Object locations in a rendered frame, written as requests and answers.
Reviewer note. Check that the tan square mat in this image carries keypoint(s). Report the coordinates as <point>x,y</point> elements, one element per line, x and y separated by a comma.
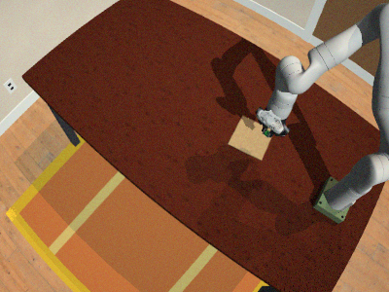
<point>249,138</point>

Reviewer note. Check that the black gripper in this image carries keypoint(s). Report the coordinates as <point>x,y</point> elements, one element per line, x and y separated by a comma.
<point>271,133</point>

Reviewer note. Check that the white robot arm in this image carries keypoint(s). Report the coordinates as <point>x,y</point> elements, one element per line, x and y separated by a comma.
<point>292,79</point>

